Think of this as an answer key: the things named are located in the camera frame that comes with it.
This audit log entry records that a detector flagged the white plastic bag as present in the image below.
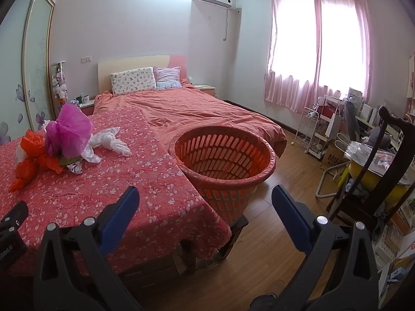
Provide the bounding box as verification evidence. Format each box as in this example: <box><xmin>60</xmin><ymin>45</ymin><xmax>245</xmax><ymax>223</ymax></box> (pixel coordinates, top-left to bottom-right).
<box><xmin>85</xmin><ymin>127</ymin><xmax>132</xmax><ymax>163</ymax></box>

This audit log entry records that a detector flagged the bag of plush toys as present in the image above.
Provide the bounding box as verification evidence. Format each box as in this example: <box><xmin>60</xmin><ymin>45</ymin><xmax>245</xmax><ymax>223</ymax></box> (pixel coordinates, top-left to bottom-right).
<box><xmin>51</xmin><ymin>61</ymin><xmax>68</xmax><ymax>105</ymax></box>

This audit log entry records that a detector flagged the dark wooden chair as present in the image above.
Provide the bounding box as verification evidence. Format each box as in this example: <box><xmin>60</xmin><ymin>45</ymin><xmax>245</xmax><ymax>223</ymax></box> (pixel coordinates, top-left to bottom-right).
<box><xmin>327</xmin><ymin>106</ymin><xmax>415</xmax><ymax>234</ymax></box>

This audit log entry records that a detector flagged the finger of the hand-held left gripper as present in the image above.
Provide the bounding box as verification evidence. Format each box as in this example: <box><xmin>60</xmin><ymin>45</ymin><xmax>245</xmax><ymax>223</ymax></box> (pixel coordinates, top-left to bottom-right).
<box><xmin>0</xmin><ymin>200</ymin><xmax>29</xmax><ymax>234</ymax></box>

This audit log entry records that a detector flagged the beige and pink headboard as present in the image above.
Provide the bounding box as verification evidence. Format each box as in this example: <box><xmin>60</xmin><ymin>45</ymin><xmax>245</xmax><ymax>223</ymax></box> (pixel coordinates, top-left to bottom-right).
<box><xmin>98</xmin><ymin>55</ymin><xmax>188</xmax><ymax>92</ymax></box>

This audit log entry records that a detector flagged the grey office chair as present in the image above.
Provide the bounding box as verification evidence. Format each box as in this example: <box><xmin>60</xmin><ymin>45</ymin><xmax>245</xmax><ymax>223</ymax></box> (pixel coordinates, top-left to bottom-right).
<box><xmin>337</xmin><ymin>100</ymin><xmax>361</xmax><ymax>143</ymax></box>

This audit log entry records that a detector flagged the orange duvet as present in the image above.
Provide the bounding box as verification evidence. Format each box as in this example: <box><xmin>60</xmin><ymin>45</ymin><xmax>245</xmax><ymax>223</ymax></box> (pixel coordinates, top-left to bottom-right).
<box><xmin>94</xmin><ymin>83</ymin><xmax>288</xmax><ymax>156</ymax></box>

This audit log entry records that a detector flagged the white and pink nightstand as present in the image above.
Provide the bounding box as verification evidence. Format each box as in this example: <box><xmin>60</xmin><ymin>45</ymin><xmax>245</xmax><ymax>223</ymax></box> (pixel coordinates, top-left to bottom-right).
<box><xmin>191</xmin><ymin>84</ymin><xmax>216</xmax><ymax>98</ymax></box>
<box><xmin>78</xmin><ymin>99</ymin><xmax>96</xmax><ymax>116</ymax></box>

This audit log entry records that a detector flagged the red floral quilt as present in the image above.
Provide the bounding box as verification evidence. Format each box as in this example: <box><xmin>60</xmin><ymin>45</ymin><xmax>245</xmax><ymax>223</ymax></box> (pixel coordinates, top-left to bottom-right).
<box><xmin>0</xmin><ymin>107</ymin><xmax>232</xmax><ymax>277</ymax></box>

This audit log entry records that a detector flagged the pink curtain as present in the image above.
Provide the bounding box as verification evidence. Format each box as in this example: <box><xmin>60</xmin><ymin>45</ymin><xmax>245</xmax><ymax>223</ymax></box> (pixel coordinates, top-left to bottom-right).
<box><xmin>316</xmin><ymin>0</ymin><xmax>373</xmax><ymax>104</ymax></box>
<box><xmin>263</xmin><ymin>0</ymin><xmax>323</xmax><ymax>114</ymax></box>

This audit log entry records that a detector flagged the brown cardboard box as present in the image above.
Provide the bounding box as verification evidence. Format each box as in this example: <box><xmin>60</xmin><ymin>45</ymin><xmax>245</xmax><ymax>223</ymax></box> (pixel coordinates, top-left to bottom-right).
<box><xmin>321</xmin><ymin>144</ymin><xmax>348</xmax><ymax>171</ymax></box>

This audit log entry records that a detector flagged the white rolling cart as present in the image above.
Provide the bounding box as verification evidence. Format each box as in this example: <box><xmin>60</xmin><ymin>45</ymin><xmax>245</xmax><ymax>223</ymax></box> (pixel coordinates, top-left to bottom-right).
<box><xmin>293</xmin><ymin>95</ymin><xmax>344</xmax><ymax>156</ymax></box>

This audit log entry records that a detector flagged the orange plastic bag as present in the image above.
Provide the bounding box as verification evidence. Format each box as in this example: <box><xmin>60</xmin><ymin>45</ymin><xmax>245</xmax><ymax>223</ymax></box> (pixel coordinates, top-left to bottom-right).
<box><xmin>8</xmin><ymin>129</ymin><xmax>63</xmax><ymax>193</ymax></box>

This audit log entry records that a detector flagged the magenta plastic bag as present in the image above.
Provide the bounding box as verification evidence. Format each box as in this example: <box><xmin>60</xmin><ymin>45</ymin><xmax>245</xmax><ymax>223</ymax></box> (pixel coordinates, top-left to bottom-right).
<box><xmin>45</xmin><ymin>103</ymin><xmax>94</xmax><ymax>158</ymax></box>

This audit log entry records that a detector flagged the white tube frame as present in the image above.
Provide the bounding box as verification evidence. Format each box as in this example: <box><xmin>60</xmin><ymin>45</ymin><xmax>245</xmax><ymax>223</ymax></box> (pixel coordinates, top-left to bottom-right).
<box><xmin>316</xmin><ymin>141</ymin><xmax>355</xmax><ymax>199</ymax></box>

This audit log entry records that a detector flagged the white bag with black print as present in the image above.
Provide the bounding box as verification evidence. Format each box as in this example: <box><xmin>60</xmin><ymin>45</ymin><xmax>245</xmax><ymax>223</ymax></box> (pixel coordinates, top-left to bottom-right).
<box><xmin>66</xmin><ymin>160</ymin><xmax>102</xmax><ymax>174</ymax></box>

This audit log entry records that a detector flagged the yellow plastic basin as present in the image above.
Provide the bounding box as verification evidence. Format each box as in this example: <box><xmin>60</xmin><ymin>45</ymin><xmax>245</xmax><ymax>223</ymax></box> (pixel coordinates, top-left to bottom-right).
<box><xmin>348</xmin><ymin>160</ymin><xmax>412</xmax><ymax>208</ymax></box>

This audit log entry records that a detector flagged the white floral print pillow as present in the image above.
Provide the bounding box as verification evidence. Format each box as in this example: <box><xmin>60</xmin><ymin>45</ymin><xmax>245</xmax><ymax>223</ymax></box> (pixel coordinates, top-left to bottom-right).
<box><xmin>111</xmin><ymin>67</ymin><xmax>157</xmax><ymax>96</ymax></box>

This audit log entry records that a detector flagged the pink striped pillow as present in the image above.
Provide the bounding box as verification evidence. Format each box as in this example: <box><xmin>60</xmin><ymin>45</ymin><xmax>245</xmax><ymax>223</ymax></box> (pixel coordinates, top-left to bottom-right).
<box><xmin>154</xmin><ymin>66</ymin><xmax>183</xmax><ymax>90</ymax></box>

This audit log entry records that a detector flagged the wardrobe with flower glass doors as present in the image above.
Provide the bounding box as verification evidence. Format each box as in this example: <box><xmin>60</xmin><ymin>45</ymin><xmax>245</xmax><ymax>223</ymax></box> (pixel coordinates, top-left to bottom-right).
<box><xmin>0</xmin><ymin>0</ymin><xmax>56</xmax><ymax>146</ymax></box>

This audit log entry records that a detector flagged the white air conditioner pipe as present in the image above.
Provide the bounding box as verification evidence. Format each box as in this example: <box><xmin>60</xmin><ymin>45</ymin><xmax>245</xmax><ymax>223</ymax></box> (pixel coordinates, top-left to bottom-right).
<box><xmin>222</xmin><ymin>6</ymin><xmax>242</xmax><ymax>43</ymax></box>

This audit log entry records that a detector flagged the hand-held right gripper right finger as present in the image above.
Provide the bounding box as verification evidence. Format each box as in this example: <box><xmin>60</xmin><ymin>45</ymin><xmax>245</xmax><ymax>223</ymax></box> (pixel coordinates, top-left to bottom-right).
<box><xmin>272</xmin><ymin>185</ymin><xmax>390</xmax><ymax>311</ymax></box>

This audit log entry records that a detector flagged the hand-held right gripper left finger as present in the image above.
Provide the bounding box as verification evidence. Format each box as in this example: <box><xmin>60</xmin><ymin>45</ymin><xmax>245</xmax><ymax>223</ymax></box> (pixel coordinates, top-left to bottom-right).
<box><xmin>33</xmin><ymin>186</ymin><xmax>143</xmax><ymax>311</ymax></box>

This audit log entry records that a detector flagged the orange plastic laundry basket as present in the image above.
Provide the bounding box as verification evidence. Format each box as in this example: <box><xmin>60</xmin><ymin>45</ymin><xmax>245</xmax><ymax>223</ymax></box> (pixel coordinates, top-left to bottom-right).
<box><xmin>174</xmin><ymin>125</ymin><xmax>276</xmax><ymax>225</ymax></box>

